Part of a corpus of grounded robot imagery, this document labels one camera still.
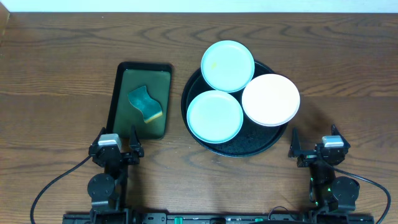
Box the black round tray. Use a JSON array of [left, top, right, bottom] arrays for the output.
[[181, 68, 288, 157]]

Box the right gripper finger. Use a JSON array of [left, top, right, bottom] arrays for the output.
[[331, 124, 351, 148], [288, 128, 301, 157]]

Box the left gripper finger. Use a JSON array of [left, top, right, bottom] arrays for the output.
[[91, 127, 106, 146], [129, 125, 144, 157]]

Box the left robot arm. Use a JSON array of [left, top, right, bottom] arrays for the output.
[[87, 126, 144, 213]]

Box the black rectangular tray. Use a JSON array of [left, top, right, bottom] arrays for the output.
[[106, 62, 173, 139]]

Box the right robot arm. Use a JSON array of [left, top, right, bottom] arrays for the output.
[[288, 125, 360, 213]]

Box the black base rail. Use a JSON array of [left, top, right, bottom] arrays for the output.
[[62, 212, 374, 224]]

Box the green yellow sponge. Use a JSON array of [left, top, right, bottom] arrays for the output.
[[127, 85, 163, 123]]

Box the pink plate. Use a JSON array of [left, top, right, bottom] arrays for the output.
[[241, 74, 300, 127]]

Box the mint plate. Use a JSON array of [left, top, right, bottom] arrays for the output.
[[201, 40, 255, 93], [186, 90, 244, 144]]

